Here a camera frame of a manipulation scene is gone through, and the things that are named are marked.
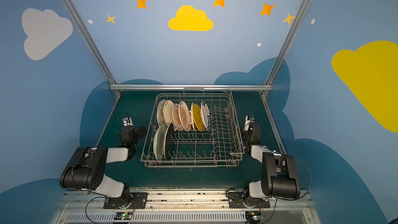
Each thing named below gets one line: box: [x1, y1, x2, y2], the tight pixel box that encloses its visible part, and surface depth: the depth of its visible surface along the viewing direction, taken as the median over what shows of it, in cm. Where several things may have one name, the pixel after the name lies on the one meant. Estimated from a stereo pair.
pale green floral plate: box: [153, 123, 166, 161], surface depth 74 cm
